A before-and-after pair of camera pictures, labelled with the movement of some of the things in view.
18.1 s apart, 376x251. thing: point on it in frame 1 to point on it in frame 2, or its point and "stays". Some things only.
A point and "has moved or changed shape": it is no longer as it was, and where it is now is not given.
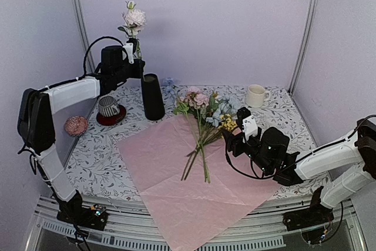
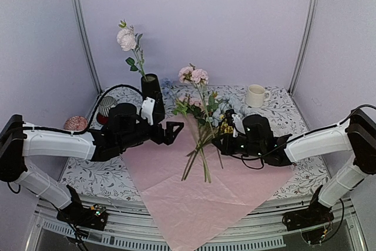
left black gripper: x=140 y=64 to x=168 y=138
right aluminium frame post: x=302 y=51 stays
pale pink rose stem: x=136 y=19 has moved or changed shape
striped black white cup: x=108 y=107 stays
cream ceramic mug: x=256 y=95 stays
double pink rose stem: x=195 y=100 to x=189 y=73
